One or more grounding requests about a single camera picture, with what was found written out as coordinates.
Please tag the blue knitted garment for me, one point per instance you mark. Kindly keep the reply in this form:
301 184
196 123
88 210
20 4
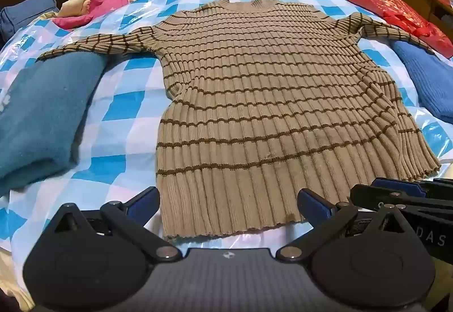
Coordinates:
430 81

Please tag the blue pillow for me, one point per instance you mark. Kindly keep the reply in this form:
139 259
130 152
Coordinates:
24 14

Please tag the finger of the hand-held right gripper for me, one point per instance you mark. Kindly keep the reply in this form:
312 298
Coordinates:
396 188
442 188

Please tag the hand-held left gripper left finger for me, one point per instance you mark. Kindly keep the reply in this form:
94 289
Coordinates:
145 201

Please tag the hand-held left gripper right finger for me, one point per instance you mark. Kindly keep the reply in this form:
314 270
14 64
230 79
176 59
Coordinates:
313 206

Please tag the tan striped ribbed sweater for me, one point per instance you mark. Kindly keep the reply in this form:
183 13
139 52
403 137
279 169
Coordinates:
254 103

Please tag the red plastic bag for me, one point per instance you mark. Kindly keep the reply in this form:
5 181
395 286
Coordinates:
389 7

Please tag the wooden bedside desk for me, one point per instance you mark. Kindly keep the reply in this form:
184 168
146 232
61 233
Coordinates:
424 3

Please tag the teal folded fleece garment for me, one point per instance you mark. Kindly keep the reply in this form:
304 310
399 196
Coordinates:
46 113

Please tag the blue white checkered sheet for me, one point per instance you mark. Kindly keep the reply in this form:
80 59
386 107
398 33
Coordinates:
120 110

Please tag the pink floral blanket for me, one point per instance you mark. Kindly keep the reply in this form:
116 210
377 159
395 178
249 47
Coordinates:
106 2

